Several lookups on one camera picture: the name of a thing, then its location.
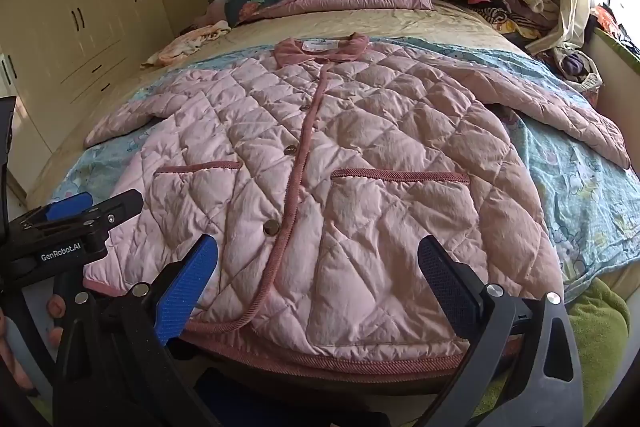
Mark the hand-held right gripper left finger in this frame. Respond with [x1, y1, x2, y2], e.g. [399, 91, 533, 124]
[52, 234, 221, 427]

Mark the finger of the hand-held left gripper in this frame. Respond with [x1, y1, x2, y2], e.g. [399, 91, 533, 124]
[9, 192, 96, 233]
[30, 189, 145, 238]

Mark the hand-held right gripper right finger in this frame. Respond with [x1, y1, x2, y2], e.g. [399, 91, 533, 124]
[417, 234, 585, 427]

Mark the pink quilted jacket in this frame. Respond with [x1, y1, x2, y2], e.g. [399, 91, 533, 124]
[82, 33, 632, 370]

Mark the purple clothes bundle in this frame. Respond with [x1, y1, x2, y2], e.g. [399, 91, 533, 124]
[550, 47, 603, 92]

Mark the person's left hand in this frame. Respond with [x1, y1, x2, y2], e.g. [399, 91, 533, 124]
[0, 296, 65, 400]

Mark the green fuzzy cloth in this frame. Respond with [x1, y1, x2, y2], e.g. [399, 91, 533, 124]
[470, 277, 632, 427]

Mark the blue cartoon printed sheet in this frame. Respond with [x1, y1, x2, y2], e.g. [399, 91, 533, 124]
[50, 34, 640, 293]

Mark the orange white patterned cloth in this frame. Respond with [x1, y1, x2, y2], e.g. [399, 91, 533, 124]
[141, 21, 232, 68]

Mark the cream built-in wardrobe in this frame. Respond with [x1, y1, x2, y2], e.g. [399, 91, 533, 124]
[0, 0, 173, 208]

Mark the pink pillow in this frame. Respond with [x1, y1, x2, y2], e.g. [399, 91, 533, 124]
[205, 0, 231, 25]

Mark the cream window bench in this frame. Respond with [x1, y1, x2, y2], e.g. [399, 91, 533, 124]
[585, 27, 640, 168]

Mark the bed with beige sheet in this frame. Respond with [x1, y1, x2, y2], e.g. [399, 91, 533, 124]
[25, 0, 640, 395]

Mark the colourful cloth on sill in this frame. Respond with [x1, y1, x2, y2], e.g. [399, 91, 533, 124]
[592, 4, 640, 58]

